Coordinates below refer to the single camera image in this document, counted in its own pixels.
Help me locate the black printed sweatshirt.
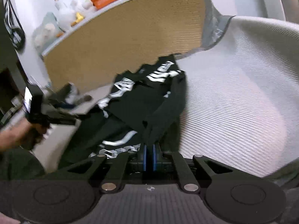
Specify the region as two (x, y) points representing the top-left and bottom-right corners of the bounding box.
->
(58, 55), (187, 168)

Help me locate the person's left hand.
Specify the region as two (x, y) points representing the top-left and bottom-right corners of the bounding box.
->
(1, 118), (50, 152)

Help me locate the black grey folded garment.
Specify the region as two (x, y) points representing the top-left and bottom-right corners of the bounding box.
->
(46, 83), (79, 109)

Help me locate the grey tabby cat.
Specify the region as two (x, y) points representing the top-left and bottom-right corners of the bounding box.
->
(70, 95), (93, 106)

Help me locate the teal cloud-shaped pillow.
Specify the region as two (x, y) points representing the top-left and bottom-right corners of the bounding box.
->
(32, 12), (63, 54)

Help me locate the grey patterned bed sheet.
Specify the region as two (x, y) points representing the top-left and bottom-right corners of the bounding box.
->
(174, 0), (234, 60)

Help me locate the woven tan upright mattress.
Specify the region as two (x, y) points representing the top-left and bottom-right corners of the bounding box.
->
(43, 0), (206, 92)

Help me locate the black cap on wall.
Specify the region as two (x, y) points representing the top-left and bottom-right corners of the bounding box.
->
(4, 0), (26, 52)

